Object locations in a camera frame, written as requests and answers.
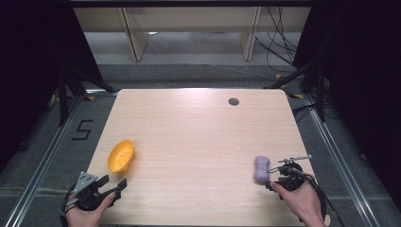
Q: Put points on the dark curtain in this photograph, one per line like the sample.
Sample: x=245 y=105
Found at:
x=31 y=63
x=362 y=78

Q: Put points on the black metal stand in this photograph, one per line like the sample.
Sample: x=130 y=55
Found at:
x=320 y=94
x=64 y=101

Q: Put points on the person's left hand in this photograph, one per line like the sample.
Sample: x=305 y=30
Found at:
x=90 y=215

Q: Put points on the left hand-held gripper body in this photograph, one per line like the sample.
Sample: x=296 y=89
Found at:
x=84 y=182

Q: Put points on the aluminium floor rail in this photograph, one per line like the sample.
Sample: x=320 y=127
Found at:
x=342 y=170
x=41 y=170

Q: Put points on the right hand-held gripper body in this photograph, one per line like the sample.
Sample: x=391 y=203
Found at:
x=291 y=178

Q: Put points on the person's right hand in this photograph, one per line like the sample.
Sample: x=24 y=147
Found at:
x=303 y=201

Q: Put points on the orange plastic bowl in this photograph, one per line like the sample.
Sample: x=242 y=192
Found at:
x=121 y=156

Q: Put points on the light wooden shelf unit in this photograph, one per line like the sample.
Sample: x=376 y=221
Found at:
x=189 y=22

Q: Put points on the purple bone-shaped sponge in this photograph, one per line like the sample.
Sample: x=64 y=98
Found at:
x=261 y=169

